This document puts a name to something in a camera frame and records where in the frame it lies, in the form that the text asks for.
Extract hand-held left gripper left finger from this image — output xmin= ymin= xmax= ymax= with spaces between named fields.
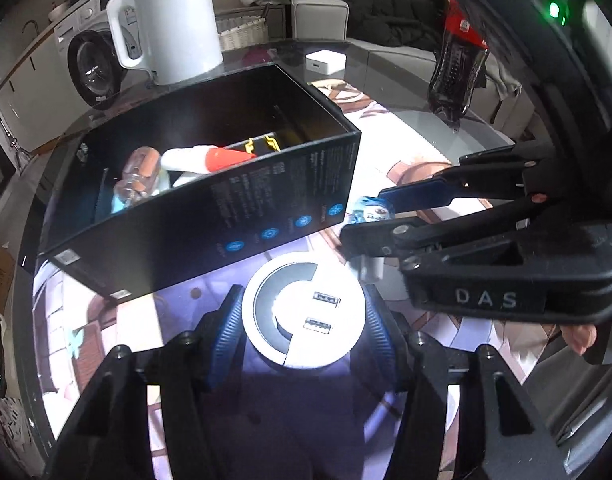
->
xmin=43 ymin=285 xmax=247 ymax=480

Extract blue crystal ornament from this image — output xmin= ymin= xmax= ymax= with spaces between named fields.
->
xmin=347 ymin=196 xmax=394 ymax=228

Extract printed table mat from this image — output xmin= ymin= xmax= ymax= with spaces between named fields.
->
xmin=33 ymin=80 xmax=551 ymax=480

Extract grey sofa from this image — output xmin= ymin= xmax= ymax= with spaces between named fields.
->
xmin=291 ymin=0 xmax=541 ymax=131

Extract black cardboard box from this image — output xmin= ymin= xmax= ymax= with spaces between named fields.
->
xmin=36 ymin=62 xmax=363 ymax=301

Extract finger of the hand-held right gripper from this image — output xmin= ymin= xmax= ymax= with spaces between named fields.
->
xmin=339 ymin=197 xmax=546 ymax=261
xmin=378 ymin=144 xmax=556 ymax=216

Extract white base cabinets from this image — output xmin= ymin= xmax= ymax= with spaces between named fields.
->
xmin=0 ymin=5 xmax=87 ymax=161

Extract wicker basket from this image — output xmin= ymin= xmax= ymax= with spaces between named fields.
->
xmin=216 ymin=10 xmax=269 ymax=52

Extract white charger cube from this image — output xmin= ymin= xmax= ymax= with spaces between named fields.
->
xmin=306 ymin=50 xmax=347 ymax=78

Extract person's right hand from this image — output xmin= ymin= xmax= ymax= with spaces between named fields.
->
xmin=560 ymin=322 xmax=599 ymax=356

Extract mop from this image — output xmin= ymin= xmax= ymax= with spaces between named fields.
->
xmin=0 ymin=85 xmax=32 ymax=161

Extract white washing machine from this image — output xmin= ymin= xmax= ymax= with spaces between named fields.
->
xmin=51 ymin=0 xmax=152 ymax=111

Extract white electric kettle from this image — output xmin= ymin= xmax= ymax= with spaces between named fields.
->
xmin=106 ymin=0 xmax=224 ymax=86

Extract cola bottle with red label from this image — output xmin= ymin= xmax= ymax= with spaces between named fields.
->
xmin=428 ymin=0 xmax=490 ymax=123

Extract round white charging hub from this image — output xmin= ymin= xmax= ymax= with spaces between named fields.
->
xmin=242 ymin=253 xmax=365 ymax=368

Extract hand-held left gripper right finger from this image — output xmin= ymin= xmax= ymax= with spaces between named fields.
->
xmin=363 ymin=284 xmax=571 ymax=480

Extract white tube with red cap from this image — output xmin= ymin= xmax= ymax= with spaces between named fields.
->
xmin=161 ymin=144 xmax=257 ymax=173

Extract black jacket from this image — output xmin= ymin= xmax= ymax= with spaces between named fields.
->
xmin=273 ymin=0 xmax=449 ymax=51

